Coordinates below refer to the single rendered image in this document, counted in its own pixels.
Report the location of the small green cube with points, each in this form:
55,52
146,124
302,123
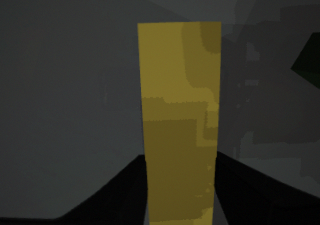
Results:
307,64

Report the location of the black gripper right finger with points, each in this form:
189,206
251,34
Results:
249,197

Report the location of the yellow bar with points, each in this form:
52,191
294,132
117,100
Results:
180,81

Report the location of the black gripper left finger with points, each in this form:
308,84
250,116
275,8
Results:
121,202

